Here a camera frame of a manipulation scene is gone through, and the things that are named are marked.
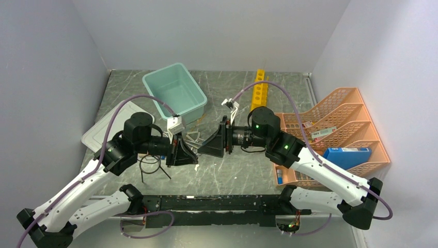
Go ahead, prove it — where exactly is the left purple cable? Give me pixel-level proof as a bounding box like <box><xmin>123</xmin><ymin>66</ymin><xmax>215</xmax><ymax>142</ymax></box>
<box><xmin>15</xmin><ymin>95</ymin><xmax>177</xmax><ymax>248</ymax></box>

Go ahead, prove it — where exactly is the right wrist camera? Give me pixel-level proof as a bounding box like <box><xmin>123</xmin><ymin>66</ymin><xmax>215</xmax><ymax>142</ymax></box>
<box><xmin>221</xmin><ymin>98</ymin><xmax>240</xmax><ymax>125</ymax></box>

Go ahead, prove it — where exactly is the amber rubber tubing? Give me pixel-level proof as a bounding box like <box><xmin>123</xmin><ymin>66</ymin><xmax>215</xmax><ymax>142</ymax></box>
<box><xmin>195</xmin><ymin>114</ymin><xmax>206</xmax><ymax>126</ymax></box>

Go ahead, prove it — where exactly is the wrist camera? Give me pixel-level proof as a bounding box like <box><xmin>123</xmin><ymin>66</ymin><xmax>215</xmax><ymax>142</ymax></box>
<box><xmin>166</xmin><ymin>116</ymin><xmax>185</xmax><ymax>137</ymax></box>
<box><xmin>221</xmin><ymin>98</ymin><xmax>240</xmax><ymax>125</ymax></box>

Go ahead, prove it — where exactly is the black wire ring stand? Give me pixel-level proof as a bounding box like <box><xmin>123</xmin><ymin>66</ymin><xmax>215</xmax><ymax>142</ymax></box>
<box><xmin>137</xmin><ymin>154</ymin><xmax>172</xmax><ymax>184</ymax></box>

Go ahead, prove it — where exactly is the orange mesh file organizer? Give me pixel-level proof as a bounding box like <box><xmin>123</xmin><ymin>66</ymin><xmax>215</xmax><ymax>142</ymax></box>
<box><xmin>272</xmin><ymin>87</ymin><xmax>391</xmax><ymax>188</ymax></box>

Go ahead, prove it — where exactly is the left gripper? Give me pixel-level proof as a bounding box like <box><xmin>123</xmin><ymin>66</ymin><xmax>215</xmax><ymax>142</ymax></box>
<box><xmin>135</xmin><ymin>130</ymin><xmax>198</xmax><ymax>167</ymax></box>

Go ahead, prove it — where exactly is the yellow test tube rack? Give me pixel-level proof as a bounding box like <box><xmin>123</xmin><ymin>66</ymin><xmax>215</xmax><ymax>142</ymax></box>
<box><xmin>250</xmin><ymin>69</ymin><xmax>269</xmax><ymax>111</ymax></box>

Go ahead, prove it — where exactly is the mint green plastic bin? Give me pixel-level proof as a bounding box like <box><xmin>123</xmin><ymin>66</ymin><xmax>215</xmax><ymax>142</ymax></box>
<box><xmin>142</xmin><ymin>63</ymin><xmax>207</xmax><ymax>124</ymax></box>

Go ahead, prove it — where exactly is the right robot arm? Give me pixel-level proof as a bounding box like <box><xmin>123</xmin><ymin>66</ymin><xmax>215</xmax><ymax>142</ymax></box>
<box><xmin>198</xmin><ymin>106</ymin><xmax>383</xmax><ymax>230</ymax></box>

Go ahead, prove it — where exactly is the white plastic bin lid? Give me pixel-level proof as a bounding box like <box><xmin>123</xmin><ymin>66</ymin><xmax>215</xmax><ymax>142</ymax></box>
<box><xmin>81</xmin><ymin>100</ymin><xmax>155</xmax><ymax>154</ymax></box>

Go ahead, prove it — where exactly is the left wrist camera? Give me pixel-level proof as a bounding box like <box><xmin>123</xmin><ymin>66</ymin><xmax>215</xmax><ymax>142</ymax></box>
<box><xmin>166</xmin><ymin>116</ymin><xmax>185</xmax><ymax>137</ymax></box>

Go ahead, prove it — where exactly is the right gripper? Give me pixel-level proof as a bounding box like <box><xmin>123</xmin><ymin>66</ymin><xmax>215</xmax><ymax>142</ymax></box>
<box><xmin>198</xmin><ymin>115</ymin><xmax>270</xmax><ymax>158</ymax></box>

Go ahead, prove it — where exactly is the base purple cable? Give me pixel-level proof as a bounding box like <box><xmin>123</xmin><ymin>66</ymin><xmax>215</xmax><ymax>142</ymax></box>
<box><xmin>119</xmin><ymin>210</ymin><xmax>175</xmax><ymax>240</ymax></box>

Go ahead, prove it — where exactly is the blue binder folder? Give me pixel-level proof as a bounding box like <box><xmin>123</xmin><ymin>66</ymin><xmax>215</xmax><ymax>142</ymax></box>
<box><xmin>323</xmin><ymin>147</ymin><xmax>372</xmax><ymax>170</ymax></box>

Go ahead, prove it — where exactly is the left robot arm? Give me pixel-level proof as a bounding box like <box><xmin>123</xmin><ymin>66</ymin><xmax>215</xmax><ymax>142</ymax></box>
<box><xmin>17</xmin><ymin>112</ymin><xmax>198</xmax><ymax>247</ymax></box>

